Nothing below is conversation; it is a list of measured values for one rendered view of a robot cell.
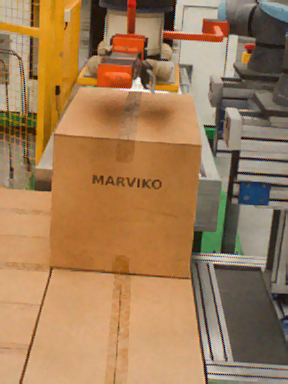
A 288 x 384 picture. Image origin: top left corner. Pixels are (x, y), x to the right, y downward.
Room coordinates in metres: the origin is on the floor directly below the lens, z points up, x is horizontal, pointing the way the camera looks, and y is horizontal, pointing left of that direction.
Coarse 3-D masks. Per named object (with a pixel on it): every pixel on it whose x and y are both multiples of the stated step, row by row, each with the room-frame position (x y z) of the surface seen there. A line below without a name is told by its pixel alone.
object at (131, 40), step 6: (114, 36) 1.85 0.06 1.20; (120, 36) 1.87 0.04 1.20; (126, 36) 1.87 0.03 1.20; (132, 36) 1.87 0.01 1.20; (138, 36) 1.87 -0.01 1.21; (144, 36) 1.86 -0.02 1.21; (114, 42) 1.79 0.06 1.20; (120, 42) 1.79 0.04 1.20; (126, 42) 1.79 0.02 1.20; (132, 42) 1.79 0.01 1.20; (138, 42) 1.79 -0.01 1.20; (144, 42) 1.79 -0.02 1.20; (144, 48) 1.87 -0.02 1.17; (144, 54) 1.80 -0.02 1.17; (144, 60) 1.80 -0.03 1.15
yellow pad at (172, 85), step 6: (174, 66) 2.19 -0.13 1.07; (174, 72) 2.10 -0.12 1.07; (150, 78) 1.96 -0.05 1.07; (174, 78) 2.00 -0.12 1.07; (150, 84) 1.91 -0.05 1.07; (156, 84) 1.91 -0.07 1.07; (162, 84) 1.91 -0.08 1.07; (168, 84) 1.92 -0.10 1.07; (174, 84) 1.92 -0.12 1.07; (156, 90) 1.91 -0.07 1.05; (162, 90) 1.91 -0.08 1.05; (168, 90) 1.91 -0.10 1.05; (174, 90) 1.91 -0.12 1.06
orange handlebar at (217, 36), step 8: (168, 32) 2.11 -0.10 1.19; (176, 32) 2.11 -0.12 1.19; (216, 32) 2.18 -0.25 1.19; (192, 40) 2.11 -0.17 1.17; (200, 40) 2.11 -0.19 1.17; (208, 40) 2.10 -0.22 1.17; (216, 40) 2.10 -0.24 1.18; (120, 48) 1.72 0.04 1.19; (128, 48) 1.73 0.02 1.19; (136, 48) 1.74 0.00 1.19; (112, 72) 1.43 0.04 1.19; (112, 80) 1.43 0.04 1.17; (120, 80) 1.42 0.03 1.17; (128, 80) 1.43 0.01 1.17
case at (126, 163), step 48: (96, 96) 2.24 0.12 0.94; (144, 96) 2.29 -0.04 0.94; (192, 96) 2.35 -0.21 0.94; (96, 144) 1.78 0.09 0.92; (144, 144) 1.77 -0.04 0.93; (192, 144) 1.77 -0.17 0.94; (96, 192) 1.78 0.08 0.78; (144, 192) 1.77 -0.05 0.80; (192, 192) 1.77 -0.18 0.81; (96, 240) 1.78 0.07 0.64; (144, 240) 1.77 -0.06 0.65
